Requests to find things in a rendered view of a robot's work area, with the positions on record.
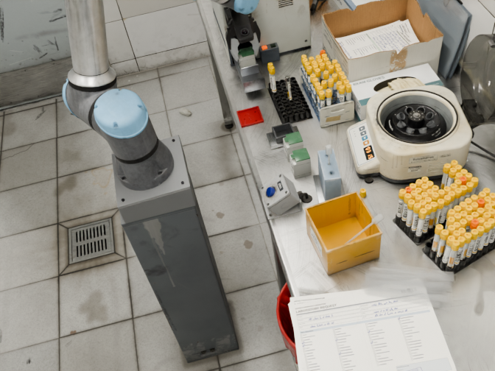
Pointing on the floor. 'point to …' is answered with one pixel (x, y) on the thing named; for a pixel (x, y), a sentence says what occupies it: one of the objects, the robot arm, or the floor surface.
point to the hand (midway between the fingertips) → (246, 57)
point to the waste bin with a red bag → (286, 322)
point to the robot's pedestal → (185, 280)
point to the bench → (479, 312)
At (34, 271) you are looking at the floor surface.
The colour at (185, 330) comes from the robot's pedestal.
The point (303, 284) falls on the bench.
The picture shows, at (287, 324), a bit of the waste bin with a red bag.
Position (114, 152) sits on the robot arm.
